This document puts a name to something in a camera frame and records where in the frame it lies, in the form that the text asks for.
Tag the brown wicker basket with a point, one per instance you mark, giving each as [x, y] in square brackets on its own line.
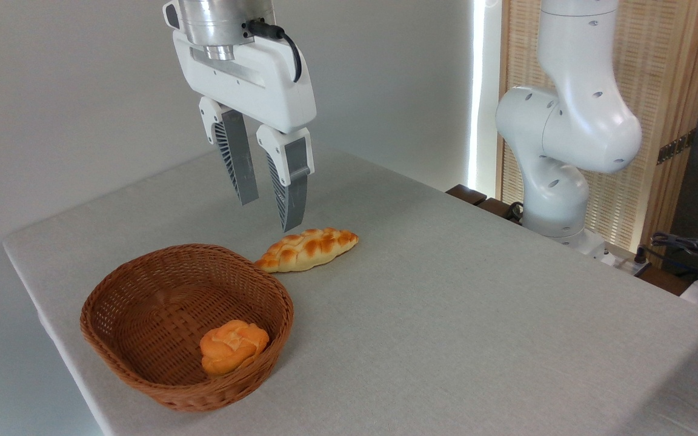
[143, 290]

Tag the metal screen hinge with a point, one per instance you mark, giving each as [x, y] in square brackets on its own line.
[675, 147]

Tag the round orange bread roll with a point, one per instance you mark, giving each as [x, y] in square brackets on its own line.
[231, 345]

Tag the light wooden slat screen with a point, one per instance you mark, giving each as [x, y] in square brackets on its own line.
[658, 60]

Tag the dark brown wooden block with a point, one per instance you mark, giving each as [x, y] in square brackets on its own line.
[466, 194]
[497, 208]

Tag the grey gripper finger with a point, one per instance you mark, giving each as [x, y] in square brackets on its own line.
[293, 188]
[239, 157]

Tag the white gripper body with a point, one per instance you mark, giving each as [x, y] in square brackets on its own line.
[264, 85]

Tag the white power strip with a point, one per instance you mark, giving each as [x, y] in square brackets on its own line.
[624, 261]

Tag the long braided bread loaf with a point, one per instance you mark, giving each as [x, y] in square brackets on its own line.
[306, 248]

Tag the grey tablecloth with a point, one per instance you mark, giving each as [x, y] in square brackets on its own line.
[446, 303]

